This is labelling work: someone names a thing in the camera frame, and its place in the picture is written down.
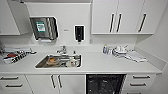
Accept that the stainless steel dishwasher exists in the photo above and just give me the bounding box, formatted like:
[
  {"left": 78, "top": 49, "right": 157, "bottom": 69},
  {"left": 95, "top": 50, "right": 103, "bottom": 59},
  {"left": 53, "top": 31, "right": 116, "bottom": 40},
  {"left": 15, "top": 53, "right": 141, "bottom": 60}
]
[{"left": 85, "top": 73, "right": 127, "bottom": 94}]

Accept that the black soap dispenser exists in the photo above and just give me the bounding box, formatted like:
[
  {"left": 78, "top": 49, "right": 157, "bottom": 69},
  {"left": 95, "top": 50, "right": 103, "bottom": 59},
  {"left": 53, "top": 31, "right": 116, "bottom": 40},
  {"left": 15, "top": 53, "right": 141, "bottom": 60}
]
[{"left": 73, "top": 24, "right": 85, "bottom": 44}]

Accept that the small clear jar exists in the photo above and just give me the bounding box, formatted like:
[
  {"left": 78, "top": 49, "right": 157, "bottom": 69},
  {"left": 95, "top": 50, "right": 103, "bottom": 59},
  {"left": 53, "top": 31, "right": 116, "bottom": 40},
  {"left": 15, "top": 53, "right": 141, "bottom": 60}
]
[{"left": 107, "top": 47, "right": 113, "bottom": 56}]

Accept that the white wall outlet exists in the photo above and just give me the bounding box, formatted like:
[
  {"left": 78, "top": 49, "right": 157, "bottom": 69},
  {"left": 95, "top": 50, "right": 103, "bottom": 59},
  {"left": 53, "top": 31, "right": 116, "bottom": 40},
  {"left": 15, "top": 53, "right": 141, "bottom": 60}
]
[{"left": 88, "top": 37, "right": 93, "bottom": 45}]

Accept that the small white wall label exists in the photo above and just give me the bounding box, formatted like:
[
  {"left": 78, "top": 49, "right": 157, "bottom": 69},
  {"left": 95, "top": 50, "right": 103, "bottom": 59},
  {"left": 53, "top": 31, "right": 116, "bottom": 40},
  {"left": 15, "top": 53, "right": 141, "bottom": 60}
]
[{"left": 62, "top": 30, "right": 70, "bottom": 34}]

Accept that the chrome sink faucet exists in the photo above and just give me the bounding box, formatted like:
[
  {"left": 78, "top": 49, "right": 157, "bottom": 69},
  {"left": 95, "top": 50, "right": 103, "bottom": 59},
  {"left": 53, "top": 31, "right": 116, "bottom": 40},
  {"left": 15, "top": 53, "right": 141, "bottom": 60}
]
[{"left": 55, "top": 45, "right": 68, "bottom": 55}]

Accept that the steel kitchen sink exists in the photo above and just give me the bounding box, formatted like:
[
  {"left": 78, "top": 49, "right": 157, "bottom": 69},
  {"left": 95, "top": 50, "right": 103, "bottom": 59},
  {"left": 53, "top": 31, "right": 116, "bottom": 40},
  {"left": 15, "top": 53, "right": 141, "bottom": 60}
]
[{"left": 34, "top": 53, "right": 83, "bottom": 69}]

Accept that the white grey dish cloth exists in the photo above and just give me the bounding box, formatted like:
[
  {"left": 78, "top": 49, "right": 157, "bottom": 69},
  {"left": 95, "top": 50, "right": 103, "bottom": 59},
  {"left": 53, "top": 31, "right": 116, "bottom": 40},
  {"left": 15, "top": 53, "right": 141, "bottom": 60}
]
[{"left": 124, "top": 50, "right": 148, "bottom": 64}]

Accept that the white cup on plate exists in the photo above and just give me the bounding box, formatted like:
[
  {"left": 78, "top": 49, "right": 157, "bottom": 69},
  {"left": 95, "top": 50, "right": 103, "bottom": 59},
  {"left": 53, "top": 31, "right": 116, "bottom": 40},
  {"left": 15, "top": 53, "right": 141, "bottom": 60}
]
[{"left": 64, "top": 58, "right": 78, "bottom": 68}]

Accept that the small dish soap bottle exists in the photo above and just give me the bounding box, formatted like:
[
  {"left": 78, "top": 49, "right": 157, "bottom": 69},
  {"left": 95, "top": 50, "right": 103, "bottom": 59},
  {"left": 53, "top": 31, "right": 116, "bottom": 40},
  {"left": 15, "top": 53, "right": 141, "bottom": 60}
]
[{"left": 102, "top": 44, "right": 109, "bottom": 55}]

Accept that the white two-door base cabinet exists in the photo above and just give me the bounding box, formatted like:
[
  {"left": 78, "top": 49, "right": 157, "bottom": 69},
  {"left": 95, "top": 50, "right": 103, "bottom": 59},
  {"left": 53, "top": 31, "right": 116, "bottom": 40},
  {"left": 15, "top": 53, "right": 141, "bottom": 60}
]
[{"left": 25, "top": 73, "right": 87, "bottom": 94}]

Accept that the steel paper towel dispenser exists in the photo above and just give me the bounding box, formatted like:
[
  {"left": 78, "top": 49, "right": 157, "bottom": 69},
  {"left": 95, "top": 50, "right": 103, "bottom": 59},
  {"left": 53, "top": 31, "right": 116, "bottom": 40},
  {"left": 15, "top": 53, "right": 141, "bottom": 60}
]
[{"left": 28, "top": 16, "right": 59, "bottom": 43}]

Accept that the stack of white plates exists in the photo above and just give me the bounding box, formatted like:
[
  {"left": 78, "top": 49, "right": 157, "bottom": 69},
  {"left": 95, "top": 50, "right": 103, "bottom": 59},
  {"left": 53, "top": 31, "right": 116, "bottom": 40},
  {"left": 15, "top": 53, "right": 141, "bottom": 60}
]
[{"left": 111, "top": 45, "right": 130, "bottom": 58}]

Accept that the bowl with orange sponge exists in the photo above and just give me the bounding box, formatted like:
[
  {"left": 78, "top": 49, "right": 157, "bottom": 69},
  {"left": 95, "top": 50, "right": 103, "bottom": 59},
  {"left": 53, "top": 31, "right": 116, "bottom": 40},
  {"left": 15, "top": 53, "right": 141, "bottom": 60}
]
[{"left": 46, "top": 57, "right": 58, "bottom": 66}]

